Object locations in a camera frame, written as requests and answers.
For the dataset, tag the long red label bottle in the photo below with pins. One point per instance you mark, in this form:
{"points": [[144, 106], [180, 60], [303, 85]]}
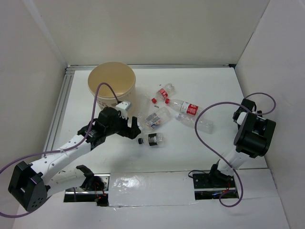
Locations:
{"points": [[183, 107]]}

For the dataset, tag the tan round paper bin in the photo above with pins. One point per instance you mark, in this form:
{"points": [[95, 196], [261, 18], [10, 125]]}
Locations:
{"points": [[122, 80]]}

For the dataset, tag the white tape sheet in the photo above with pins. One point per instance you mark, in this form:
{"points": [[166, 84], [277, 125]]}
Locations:
{"points": [[151, 189]]}

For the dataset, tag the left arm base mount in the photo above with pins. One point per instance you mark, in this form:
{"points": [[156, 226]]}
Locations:
{"points": [[96, 193]]}

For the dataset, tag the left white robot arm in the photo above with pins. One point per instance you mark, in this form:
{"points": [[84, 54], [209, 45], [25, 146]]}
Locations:
{"points": [[32, 184]]}

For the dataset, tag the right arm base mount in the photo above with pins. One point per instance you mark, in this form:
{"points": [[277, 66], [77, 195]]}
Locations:
{"points": [[206, 187]]}

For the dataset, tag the small red label bottle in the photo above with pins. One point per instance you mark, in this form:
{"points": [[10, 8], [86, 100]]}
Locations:
{"points": [[163, 93]]}

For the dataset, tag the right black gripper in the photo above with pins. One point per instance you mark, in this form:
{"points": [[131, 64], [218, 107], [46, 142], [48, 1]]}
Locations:
{"points": [[259, 112]]}

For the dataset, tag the clear ribbed bottle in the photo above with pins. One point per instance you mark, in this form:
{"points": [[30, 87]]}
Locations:
{"points": [[203, 125]]}

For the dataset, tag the aluminium frame rail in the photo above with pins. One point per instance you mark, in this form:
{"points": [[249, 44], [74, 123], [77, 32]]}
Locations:
{"points": [[58, 115], [156, 66]]}

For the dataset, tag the blue label clear bottle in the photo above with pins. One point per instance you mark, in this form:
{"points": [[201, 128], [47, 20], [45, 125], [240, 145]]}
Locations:
{"points": [[156, 119]]}

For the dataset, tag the aluminium frame rail back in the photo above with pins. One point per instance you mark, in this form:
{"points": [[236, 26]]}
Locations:
{"points": [[156, 66]]}

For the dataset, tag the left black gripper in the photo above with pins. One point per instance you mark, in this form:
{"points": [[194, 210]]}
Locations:
{"points": [[132, 132]]}

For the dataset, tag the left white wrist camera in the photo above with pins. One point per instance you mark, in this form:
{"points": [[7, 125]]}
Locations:
{"points": [[123, 108]]}

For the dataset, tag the aluminium frame rail left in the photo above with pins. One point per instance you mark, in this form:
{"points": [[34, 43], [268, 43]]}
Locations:
{"points": [[58, 115]]}

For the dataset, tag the black label plastic bottle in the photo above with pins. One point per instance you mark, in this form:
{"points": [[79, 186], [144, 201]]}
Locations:
{"points": [[152, 140]]}

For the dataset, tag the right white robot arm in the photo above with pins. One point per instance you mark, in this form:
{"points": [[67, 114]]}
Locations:
{"points": [[253, 139]]}

